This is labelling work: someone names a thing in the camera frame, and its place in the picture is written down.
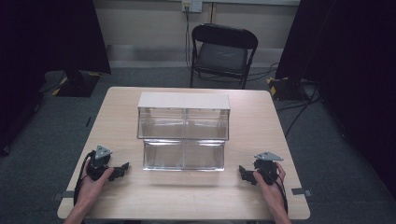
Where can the black folding chair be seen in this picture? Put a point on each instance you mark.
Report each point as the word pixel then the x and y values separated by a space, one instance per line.
pixel 222 56

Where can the grey tape strip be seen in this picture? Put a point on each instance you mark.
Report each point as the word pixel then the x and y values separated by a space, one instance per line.
pixel 63 195
pixel 301 191

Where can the clear drawer cabinet white lid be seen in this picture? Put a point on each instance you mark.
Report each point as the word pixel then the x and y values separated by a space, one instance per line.
pixel 183 101

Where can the black floor tape mark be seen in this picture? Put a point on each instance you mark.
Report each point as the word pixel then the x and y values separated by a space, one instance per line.
pixel 88 121

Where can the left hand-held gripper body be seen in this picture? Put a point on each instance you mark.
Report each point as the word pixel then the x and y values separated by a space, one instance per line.
pixel 97 166

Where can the white wall socket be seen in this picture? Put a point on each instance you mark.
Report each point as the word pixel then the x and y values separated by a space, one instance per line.
pixel 192 5

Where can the black stand base striped tape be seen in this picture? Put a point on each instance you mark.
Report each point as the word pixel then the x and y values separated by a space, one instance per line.
pixel 77 84
pixel 285 88

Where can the black curtain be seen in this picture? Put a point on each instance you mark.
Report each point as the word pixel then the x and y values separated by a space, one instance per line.
pixel 46 46
pixel 351 62

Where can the clear plastic drawer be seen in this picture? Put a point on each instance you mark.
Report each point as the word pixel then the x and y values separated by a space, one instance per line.
pixel 183 155

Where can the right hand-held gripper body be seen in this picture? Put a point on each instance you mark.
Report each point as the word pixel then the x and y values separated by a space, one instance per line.
pixel 267 168

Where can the person's right hand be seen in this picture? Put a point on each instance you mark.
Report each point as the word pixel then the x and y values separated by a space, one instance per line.
pixel 270 191

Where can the person's left hand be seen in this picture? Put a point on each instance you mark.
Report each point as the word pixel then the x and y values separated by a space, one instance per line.
pixel 90 188

